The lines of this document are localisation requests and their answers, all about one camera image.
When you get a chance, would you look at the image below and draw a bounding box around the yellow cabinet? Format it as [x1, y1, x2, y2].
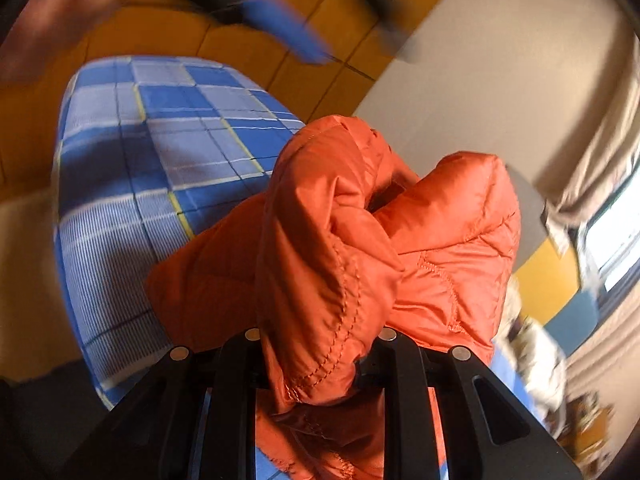
[512, 240, 583, 327]

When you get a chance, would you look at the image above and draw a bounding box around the blue cabinet panel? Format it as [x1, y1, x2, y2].
[544, 290, 602, 357]

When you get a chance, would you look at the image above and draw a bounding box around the window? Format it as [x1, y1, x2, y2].
[580, 180, 640, 297]

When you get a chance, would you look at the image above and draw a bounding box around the beige fluffy garment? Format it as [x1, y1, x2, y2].
[492, 275, 572, 433]

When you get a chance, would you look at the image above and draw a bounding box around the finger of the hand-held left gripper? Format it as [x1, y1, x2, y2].
[345, 0, 426, 63]
[239, 0, 334, 67]

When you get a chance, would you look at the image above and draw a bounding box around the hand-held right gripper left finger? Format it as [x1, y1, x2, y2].
[65, 329, 267, 480]

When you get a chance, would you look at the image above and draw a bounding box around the blue plaid ironing board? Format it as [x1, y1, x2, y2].
[52, 55, 546, 480]

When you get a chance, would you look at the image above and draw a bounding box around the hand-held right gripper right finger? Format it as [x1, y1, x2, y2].
[354, 327, 584, 480]

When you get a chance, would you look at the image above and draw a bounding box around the beige curtain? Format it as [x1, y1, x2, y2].
[537, 72, 640, 253]

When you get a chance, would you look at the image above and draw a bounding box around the orange puffer jacket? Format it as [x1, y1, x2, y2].
[145, 115, 523, 480]

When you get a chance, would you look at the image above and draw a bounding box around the person's left forearm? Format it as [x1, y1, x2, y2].
[0, 0, 178, 83]

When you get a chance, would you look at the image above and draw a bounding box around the dark cloth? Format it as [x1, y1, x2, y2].
[0, 360, 113, 480]

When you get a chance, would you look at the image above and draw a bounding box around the grey board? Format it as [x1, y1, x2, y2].
[504, 165, 549, 271]

